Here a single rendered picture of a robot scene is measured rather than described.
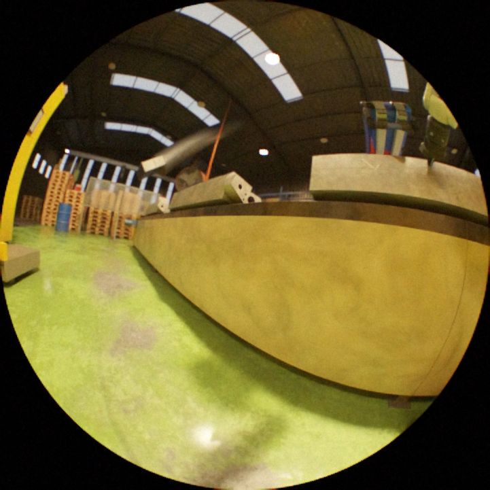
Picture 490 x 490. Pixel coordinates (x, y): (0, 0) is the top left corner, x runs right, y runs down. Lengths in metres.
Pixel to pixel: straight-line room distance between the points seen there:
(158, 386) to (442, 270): 1.04
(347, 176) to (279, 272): 0.47
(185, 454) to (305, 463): 0.32
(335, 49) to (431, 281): 9.22
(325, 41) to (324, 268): 9.28
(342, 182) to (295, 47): 8.97
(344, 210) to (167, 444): 0.92
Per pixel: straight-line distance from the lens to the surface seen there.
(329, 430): 0.69
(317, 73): 9.56
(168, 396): 0.65
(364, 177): 0.64
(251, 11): 9.37
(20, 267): 1.66
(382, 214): 0.58
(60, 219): 5.88
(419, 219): 0.63
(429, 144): 0.70
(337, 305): 0.57
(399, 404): 0.94
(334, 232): 0.56
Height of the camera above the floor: 0.56
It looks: level
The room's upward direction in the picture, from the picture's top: 10 degrees clockwise
